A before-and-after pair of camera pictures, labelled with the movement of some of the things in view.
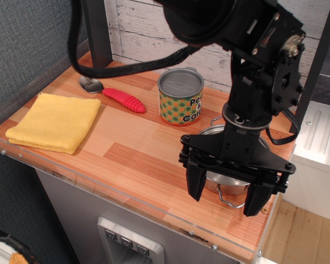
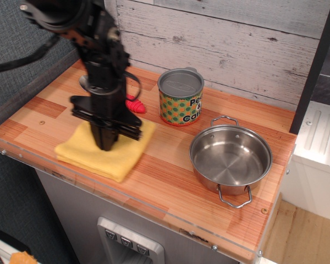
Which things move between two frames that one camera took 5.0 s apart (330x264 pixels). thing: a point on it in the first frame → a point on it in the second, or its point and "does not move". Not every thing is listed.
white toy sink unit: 314,181 does not move
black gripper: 237,152 → 106,110
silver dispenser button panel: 120,245 does not move
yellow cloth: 55,122 → 78,146
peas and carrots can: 180,92 does not move
